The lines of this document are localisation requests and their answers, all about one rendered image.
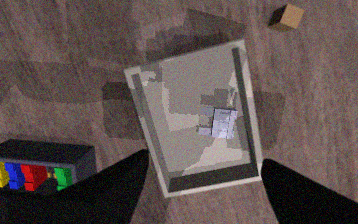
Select green blade fuse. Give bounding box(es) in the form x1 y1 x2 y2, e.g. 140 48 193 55
54 167 73 190

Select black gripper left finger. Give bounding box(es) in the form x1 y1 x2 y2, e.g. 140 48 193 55
0 149 149 224

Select beige open tray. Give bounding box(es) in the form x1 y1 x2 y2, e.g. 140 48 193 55
123 39 263 197

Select red blade fuse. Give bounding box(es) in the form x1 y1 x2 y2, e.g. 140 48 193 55
21 164 48 191

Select tan cube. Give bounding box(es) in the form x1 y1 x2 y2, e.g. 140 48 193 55
268 4 305 32

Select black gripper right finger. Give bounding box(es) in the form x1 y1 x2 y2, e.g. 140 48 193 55
260 159 358 224

